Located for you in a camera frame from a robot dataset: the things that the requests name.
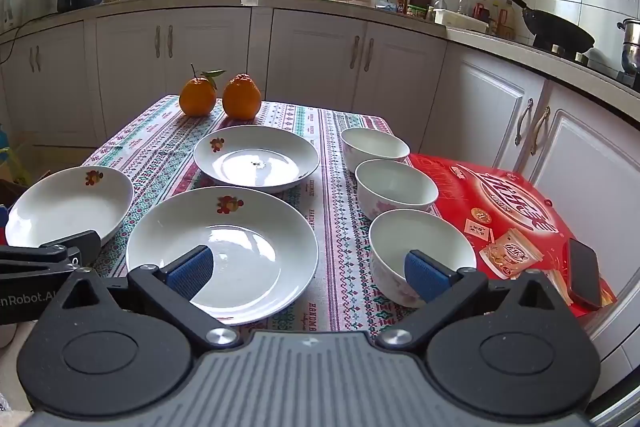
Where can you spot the black smartphone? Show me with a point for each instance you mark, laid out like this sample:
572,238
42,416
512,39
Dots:
585,274

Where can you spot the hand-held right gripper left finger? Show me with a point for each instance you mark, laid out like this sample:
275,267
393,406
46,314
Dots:
192,271

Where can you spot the white plate with fruit print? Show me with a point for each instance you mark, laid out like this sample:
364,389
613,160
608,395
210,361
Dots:
55,212
270,162
260,252

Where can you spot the black wok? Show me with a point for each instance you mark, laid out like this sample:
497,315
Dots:
555,32

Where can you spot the yellow oil bottle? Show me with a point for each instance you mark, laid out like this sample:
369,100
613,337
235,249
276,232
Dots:
507,22

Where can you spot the white plastic tray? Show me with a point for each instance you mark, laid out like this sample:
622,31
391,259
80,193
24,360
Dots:
460,21

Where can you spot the orange without leaf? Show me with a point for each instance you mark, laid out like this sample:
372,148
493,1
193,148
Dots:
241,99

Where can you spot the patterned tablecloth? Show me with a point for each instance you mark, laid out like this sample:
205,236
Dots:
340,227

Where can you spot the white kitchen cabinets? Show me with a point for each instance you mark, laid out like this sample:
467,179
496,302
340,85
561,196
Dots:
310,52

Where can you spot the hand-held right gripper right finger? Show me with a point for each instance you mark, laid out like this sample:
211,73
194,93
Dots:
425,276

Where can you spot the steel cooking pot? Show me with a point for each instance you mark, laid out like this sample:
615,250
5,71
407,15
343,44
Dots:
631,47

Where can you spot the orange with green leaf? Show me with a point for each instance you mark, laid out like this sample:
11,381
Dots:
196,97

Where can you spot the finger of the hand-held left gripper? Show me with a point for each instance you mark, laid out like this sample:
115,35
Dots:
75,244

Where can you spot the white electric kettle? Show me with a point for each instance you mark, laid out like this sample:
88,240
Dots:
12,9

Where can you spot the white bowl with pink flowers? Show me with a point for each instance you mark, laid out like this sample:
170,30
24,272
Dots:
395,187
400,237
375,144

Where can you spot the clear plastic bottle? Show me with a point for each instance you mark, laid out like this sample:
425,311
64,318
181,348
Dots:
465,4

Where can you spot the red gift box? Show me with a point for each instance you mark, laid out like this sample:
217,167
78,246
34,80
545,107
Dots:
450,192

